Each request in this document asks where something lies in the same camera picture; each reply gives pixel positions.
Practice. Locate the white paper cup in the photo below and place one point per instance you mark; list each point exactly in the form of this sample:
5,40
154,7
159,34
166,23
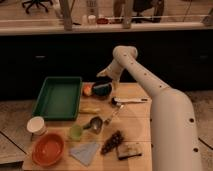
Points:
36,125

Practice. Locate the green plastic cup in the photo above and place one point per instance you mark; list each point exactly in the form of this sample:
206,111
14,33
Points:
75,132

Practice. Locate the blue cloth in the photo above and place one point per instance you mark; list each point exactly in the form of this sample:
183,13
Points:
84,153

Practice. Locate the dark grape bunch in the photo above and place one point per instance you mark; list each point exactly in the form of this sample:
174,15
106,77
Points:
114,141

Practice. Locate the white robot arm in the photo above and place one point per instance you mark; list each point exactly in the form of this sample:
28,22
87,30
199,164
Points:
173,127

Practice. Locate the metal fork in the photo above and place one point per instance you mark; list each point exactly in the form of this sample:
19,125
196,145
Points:
109,119

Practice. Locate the metal measuring cup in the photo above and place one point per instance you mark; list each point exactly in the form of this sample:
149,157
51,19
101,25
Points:
94,125

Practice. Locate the orange bowl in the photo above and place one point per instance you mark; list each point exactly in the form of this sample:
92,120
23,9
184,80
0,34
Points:
48,150

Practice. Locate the black office chair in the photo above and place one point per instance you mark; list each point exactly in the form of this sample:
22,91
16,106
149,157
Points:
29,3

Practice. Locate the purple bowl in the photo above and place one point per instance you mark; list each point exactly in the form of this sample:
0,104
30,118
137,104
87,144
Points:
101,83

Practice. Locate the red bowl on floor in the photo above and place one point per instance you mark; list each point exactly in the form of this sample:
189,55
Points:
102,21

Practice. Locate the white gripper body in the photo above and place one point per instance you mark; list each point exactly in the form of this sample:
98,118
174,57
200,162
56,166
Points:
105,73

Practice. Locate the orange fruit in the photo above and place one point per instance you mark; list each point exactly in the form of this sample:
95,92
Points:
87,90

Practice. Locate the green plastic tray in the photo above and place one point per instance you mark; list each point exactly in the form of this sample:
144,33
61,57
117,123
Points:
59,99

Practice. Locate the white handled spatula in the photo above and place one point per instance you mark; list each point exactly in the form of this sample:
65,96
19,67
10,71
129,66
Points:
119,101

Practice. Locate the yellow banana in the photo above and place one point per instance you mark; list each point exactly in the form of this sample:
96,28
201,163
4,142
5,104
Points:
89,110

